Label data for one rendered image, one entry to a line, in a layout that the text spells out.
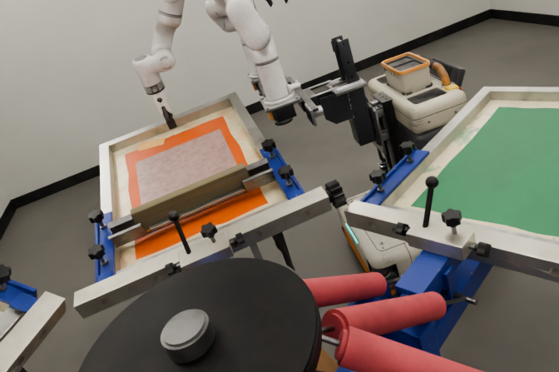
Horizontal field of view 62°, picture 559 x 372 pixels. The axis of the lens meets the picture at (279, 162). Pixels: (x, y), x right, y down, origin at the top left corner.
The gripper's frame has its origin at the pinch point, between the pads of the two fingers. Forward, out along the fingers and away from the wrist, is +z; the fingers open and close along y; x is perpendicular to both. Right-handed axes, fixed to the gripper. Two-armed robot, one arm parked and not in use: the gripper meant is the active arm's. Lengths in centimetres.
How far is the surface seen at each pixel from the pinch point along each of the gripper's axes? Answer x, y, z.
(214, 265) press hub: -5, -124, -38
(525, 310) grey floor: -106, -79, 105
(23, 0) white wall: 94, 317, -8
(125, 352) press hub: 8, -133, -40
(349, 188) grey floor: -87, 63, 131
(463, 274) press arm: -52, -116, 4
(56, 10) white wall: 73, 314, 8
